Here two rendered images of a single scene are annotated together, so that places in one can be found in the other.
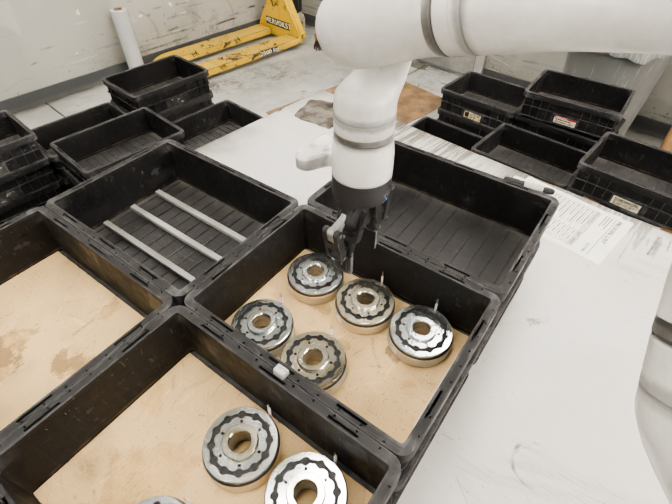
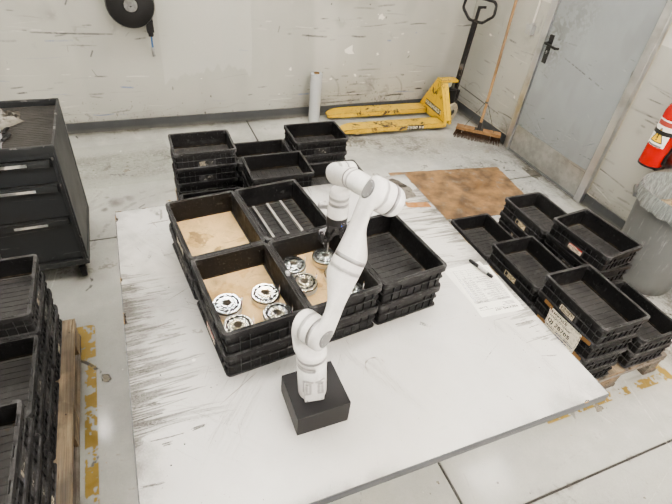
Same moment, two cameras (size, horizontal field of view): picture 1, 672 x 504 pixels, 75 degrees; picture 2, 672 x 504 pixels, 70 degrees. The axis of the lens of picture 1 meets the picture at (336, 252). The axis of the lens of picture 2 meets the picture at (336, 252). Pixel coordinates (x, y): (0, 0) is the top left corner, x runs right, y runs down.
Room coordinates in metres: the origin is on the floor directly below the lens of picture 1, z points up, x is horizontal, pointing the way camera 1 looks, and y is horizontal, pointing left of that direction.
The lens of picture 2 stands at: (-0.84, -0.56, 2.11)
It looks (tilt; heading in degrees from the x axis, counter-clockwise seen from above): 39 degrees down; 22
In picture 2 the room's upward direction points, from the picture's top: 7 degrees clockwise
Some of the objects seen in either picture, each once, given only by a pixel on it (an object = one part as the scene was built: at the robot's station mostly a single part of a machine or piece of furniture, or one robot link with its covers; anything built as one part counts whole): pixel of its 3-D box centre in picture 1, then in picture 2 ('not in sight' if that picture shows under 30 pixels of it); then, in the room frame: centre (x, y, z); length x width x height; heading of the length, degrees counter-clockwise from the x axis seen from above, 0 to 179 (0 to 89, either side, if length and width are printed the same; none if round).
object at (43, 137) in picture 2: not in sight; (34, 195); (0.57, 1.92, 0.45); 0.60 x 0.45 x 0.90; 48
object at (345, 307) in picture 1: (365, 300); not in sight; (0.47, -0.05, 0.86); 0.10 x 0.10 x 0.01
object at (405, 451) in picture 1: (342, 304); (323, 265); (0.42, -0.01, 0.92); 0.40 x 0.30 x 0.02; 54
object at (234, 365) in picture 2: not in sight; (248, 316); (0.18, 0.17, 0.76); 0.40 x 0.30 x 0.12; 54
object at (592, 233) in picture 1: (556, 214); (483, 287); (0.89, -0.59, 0.70); 0.33 x 0.23 x 0.01; 48
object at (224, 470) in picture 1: (240, 443); (265, 293); (0.23, 0.13, 0.86); 0.10 x 0.10 x 0.01
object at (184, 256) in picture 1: (180, 227); (281, 218); (0.65, 0.31, 0.87); 0.40 x 0.30 x 0.11; 54
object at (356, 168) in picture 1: (350, 143); (335, 204); (0.46, -0.02, 1.17); 0.11 x 0.09 x 0.06; 54
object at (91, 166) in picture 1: (137, 184); (277, 194); (1.47, 0.83, 0.37); 0.40 x 0.30 x 0.45; 137
